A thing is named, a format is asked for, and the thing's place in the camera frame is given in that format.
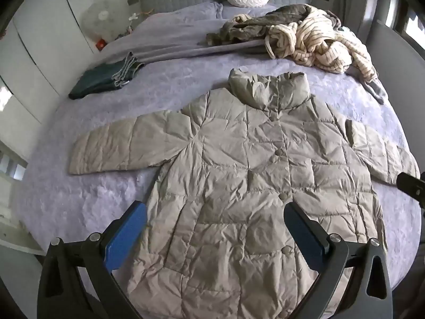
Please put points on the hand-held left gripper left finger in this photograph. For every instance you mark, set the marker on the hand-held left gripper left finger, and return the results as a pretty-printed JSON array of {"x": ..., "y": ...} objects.
[{"x": 124, "y": 236}]

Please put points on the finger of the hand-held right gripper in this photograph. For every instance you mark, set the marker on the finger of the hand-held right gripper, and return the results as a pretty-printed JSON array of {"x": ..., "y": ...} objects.
[{"x": 411, "y": 184}]

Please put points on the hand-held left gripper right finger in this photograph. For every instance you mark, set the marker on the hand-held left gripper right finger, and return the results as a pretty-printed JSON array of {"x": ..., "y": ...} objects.
[{"x": 303, "y": 236}]

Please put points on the beige quilted puffer jacket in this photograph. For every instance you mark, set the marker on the beige quilted puffer jacket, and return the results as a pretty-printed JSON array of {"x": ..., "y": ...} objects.
[{"x": 232, "y": 159}]

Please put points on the grey crumpled garment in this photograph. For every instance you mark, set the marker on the grey crumpled garment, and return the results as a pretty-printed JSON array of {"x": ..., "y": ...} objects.
[{"x": 375, "y": 89}]

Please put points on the folded dark green jeans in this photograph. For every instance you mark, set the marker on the folded dark green jeans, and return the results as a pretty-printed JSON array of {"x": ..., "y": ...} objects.
[{"x": 96, "y": 79}]

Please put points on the lavender textured bedspread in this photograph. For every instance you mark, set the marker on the lavender textured bedspread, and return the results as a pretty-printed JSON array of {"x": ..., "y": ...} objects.
[{"x": 186, "y": 83}]

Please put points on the cream striped crumpled garment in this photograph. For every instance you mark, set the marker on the cream striped crumpled garment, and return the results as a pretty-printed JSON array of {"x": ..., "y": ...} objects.
[{"x": 318, "y": 46}]

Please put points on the window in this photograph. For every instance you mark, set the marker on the window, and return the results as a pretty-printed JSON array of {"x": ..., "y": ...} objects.
[{"x": 403, "y": 10}]

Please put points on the small red box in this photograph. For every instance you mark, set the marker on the small red box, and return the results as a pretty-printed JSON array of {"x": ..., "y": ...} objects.
[{"x": 100, "y": 44}]

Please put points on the grey fleece blanket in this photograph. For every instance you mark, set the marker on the grey fleece blanket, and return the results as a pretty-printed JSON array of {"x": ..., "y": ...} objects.
[{"x": 179, "y": 33}]

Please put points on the white wardrobe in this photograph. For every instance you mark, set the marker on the white wardrobe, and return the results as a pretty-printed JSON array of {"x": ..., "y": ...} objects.
[{"x": 40, "y": 40}]

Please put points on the olive green crumpled garment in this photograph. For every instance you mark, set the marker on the olive green crumpled garment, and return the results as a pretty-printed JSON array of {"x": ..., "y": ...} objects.
[{"x": 255, "y": 23}]

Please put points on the white covered electric fan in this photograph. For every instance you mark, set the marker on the white covered electric fan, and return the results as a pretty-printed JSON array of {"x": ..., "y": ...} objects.
[{"x": 103, "y": 18}]

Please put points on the small white object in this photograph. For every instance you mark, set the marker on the small white object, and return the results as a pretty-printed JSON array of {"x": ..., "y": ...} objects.
[{"x": 132, "y": 16}]

